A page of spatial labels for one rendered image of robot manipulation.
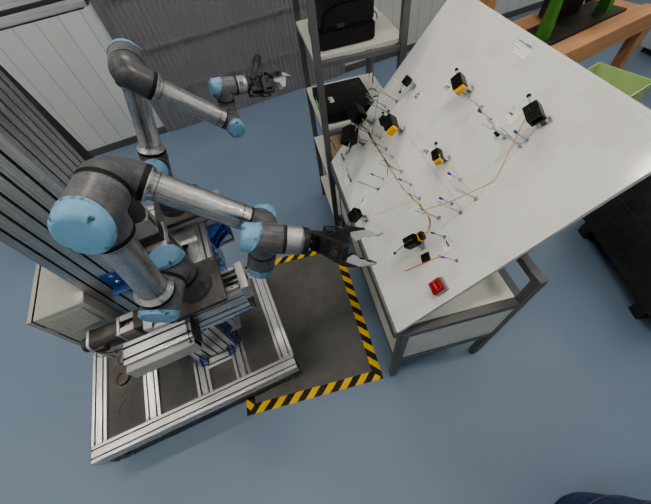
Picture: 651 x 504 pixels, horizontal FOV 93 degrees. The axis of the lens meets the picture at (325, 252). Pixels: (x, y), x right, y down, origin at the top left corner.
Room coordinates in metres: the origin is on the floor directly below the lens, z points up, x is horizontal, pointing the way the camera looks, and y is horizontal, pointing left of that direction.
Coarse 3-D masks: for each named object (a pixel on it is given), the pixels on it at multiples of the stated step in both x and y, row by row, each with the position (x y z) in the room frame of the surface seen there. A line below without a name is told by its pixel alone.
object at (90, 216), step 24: (96, 168) 0.59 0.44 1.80; (72, 192) 0.52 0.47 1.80; (96, 192) 0.53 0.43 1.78; (120, 192) 0.56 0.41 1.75; (72, 216) 0.46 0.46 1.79; (96, 216) 0.47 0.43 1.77; (120, 216) 0.51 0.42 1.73; (72, 240) 0.46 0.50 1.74; (96, 240) 0.45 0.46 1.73; (120, 240) 0.48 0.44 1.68; (120, 264) 0.48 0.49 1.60; (144, 264) 0.51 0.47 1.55; (144, 288) 0.48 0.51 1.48; (168, 288) 0.52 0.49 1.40; (144, 312) 0.46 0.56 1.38; (168, 312) 0.46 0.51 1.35
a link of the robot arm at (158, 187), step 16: (96, 160) 0.62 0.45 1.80; (112, 160) 0.63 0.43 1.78; (128, 160) 0.65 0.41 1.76; (128, 176) 0.61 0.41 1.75; (144, 176) 0.62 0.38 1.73; (160, 176) 0.65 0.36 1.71; (144, 192) 0.60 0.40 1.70; (160, 192) 0.61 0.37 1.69; (176, 192) 0.62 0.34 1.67; (192, 192) 0.63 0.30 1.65; (208, 192) 0.64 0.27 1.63; (176, 208) 0.61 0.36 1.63; (192, 208) 0.60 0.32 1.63; (208, 208) 0.60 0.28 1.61; (224, 208) 0.61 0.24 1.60; (240, 208) 0.62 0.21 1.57; (256, 208) 0.65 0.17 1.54; (272, 208) 0.66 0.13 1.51; (224, 224) 0.60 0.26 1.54; (240, 224) 0.59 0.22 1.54
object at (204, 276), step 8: (200, 272) 0.68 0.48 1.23; (192, 280) 0.63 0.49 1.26; (200, 280) 0.65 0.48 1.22; (208, 280) 0.66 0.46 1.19; (192, 288) 0.61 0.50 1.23; (200, 288) 0.62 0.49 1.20; (208, 288) 0.63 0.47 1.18; (184, 296) 0.60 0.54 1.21; (192, 296) 0.60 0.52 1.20; (200, 296) 0.60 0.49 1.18
